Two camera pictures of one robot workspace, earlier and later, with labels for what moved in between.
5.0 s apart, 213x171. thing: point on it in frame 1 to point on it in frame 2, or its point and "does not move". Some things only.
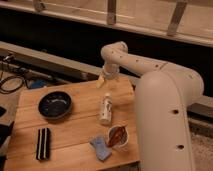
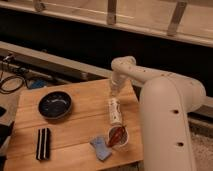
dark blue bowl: x=54 y=104 does not move
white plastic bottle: x=105 y=117 to x=115 y=111
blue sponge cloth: x=102 y=150 does not move
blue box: x=38 y=83 does not move
